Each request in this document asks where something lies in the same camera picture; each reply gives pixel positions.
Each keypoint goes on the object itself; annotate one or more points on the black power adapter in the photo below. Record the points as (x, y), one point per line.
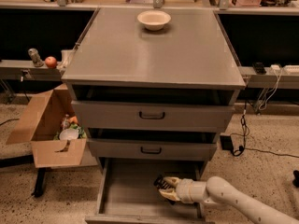
(226, 143)

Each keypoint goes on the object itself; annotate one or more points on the small grey figurine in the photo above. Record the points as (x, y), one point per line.
(35, 57)

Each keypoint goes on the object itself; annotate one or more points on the grey drawer cabinet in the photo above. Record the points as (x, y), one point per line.
(188, 62)

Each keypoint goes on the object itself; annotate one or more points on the open cardboard box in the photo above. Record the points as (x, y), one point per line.
(40, 122)

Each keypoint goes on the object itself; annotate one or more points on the black remote on shelf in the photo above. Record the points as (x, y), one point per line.
(259, 68)

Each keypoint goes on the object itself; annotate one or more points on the white power strip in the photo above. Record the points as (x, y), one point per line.
(287, 69)

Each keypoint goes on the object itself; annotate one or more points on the orange fruit in box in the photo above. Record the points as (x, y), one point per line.
(73, 120)

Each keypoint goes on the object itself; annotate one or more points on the red apple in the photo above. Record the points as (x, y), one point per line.
(51, 62)

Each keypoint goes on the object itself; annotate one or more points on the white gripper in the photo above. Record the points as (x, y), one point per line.
(184, 189)

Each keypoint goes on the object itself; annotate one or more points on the grey middle drawer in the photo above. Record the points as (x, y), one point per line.
(132, 149)

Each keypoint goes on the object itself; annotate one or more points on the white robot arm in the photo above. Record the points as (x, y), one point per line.
(218, 191)

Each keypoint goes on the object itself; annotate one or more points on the white bowl in box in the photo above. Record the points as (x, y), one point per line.
(68, 134)

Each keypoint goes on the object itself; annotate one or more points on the grey top drawer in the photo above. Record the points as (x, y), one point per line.
(154, 117)

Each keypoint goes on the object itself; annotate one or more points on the grey open bottom drawer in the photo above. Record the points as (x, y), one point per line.
(127, 194)

